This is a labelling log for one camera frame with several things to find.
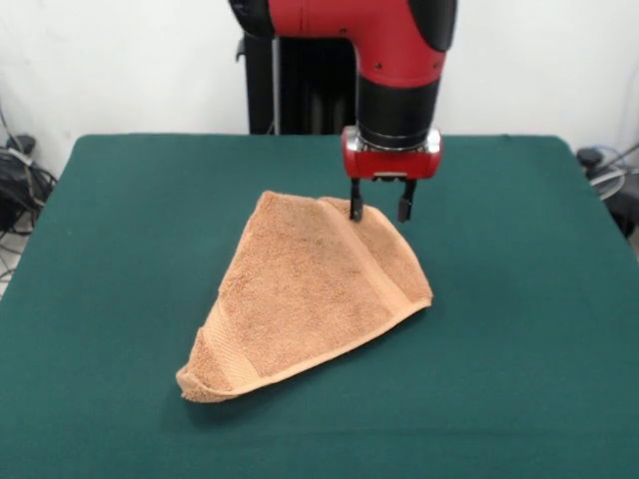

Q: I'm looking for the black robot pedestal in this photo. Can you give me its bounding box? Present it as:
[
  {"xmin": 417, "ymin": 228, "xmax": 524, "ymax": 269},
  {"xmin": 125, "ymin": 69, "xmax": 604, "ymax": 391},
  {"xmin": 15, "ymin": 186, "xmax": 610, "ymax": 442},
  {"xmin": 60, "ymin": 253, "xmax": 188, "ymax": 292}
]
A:
[{"xmin": 235, "ymin": 29, "xmax": 363, "ymax": 136}]

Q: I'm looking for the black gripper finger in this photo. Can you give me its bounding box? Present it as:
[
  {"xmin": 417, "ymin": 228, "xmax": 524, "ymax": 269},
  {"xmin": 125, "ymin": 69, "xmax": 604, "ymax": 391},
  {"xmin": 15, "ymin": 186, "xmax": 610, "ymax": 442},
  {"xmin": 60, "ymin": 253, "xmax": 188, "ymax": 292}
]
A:
[
  {"xmin": 347, "ymin": 178, "xmax": 364, "ymax": 223},
  {"xmin": 396, "ymin": 178, "xmax": 418, "ymax": 224}
]

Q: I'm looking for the black cable tangle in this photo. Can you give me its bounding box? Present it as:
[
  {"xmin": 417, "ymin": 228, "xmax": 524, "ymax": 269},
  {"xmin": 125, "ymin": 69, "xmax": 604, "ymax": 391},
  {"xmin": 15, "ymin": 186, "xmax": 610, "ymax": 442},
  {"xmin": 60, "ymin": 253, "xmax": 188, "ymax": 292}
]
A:
[{"xmin": 0, "ymin": 99, "xmax": 59, "ymax": 295}]

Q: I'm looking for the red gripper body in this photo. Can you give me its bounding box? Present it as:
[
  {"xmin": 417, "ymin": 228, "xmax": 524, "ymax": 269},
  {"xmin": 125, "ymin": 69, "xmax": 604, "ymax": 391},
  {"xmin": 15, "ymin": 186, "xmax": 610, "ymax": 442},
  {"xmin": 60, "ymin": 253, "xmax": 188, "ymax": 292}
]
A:
[{"xmin": 340, "ymin": 125, "xmax": 443, "ymax": 182}]

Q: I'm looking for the dark green table cloth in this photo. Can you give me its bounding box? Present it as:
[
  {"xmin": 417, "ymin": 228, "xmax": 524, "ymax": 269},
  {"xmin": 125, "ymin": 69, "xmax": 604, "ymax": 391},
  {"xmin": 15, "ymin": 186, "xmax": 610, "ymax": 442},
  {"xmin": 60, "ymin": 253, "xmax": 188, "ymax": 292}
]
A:
[{"xmin": 0, "ymin": 133, "xmax": 639, "ymax": 479}]

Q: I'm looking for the orange terry towel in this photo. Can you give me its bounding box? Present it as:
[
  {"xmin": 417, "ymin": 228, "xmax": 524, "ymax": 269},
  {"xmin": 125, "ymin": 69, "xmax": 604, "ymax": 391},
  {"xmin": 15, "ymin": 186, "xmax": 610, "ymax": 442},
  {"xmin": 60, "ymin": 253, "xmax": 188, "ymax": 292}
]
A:
[{"xmin": 174, "ymin": 189, "xmax": 433, "ymax": 403}]

